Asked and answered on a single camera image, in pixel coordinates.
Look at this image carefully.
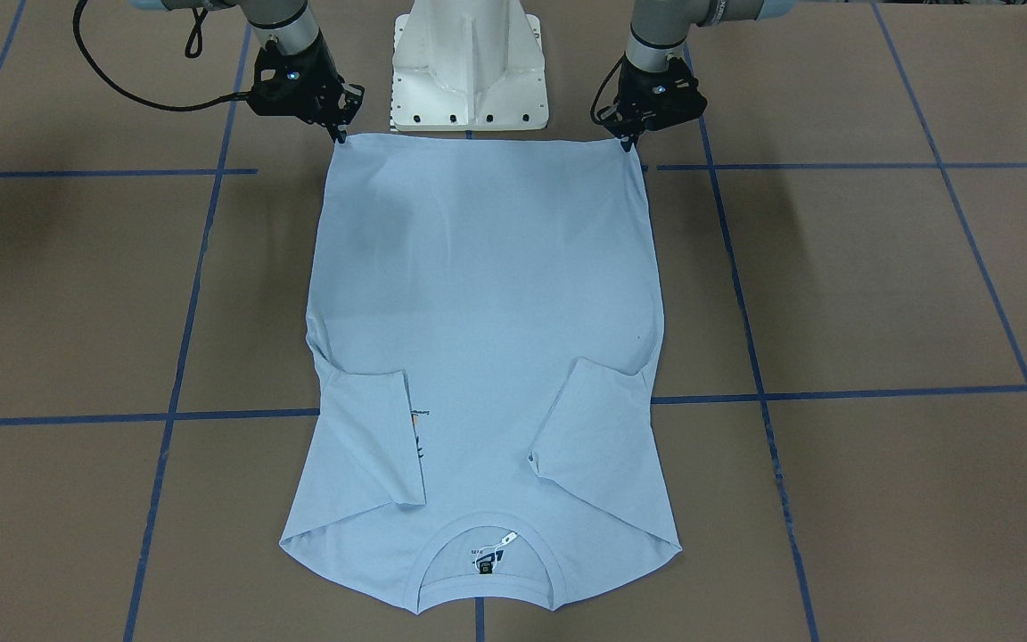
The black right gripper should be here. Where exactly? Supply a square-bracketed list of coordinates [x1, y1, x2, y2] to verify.
[246, 41, 366, 144]

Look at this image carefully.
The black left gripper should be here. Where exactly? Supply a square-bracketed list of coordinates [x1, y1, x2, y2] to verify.
[592, 54, 708, 152]

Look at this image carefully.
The light blue t-shirt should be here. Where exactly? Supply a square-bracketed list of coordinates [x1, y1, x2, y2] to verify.
[280, 134, 682, 613]

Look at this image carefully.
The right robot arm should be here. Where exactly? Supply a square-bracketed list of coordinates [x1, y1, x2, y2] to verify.
[130, 1, 366, 144]

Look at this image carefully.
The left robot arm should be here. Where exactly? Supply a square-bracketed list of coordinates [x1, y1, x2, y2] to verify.
[588, 1, 795, 152]

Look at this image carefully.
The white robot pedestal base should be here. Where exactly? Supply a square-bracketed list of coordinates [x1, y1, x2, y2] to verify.
[389, 1, 550, 133]

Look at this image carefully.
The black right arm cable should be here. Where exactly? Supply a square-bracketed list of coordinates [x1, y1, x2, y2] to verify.
[73, 0, 256, 113]

